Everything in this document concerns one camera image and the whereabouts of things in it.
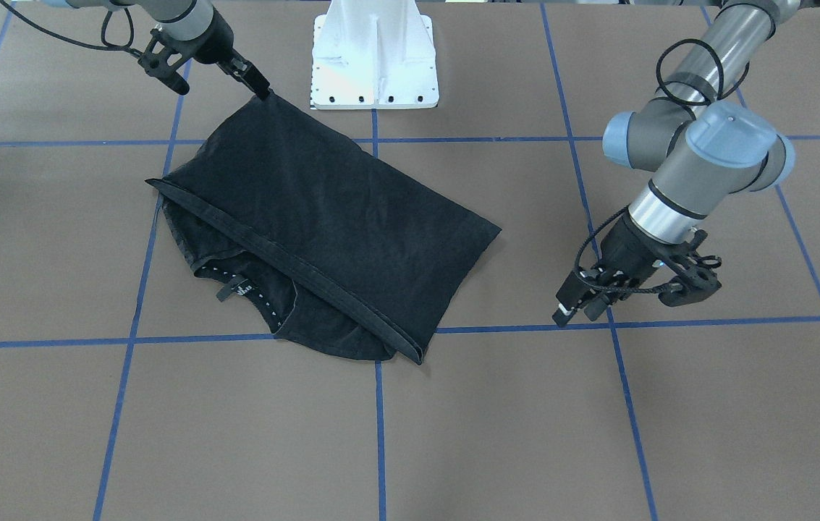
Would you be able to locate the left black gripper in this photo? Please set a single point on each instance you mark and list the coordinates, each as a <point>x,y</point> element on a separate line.
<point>629,249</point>

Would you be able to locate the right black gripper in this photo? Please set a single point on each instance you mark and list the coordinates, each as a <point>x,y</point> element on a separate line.
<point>218,40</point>

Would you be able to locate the black graphic t-shirt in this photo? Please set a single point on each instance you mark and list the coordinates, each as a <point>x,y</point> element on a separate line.
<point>337,250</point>

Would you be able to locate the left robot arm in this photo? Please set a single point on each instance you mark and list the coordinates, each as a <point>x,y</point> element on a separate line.
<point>699,147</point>

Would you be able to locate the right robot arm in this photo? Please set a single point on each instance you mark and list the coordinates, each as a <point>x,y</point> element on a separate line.
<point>144,5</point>

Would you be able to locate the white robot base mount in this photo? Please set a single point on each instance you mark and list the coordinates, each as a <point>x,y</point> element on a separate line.
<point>373,55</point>

